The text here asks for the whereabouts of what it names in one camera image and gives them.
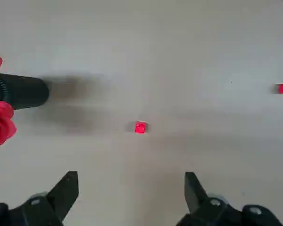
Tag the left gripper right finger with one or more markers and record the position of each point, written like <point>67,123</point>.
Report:
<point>198,200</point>

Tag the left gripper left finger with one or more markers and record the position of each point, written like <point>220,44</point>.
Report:
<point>59,200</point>

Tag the black cylindrical vase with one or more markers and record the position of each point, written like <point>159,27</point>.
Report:
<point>23,92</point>

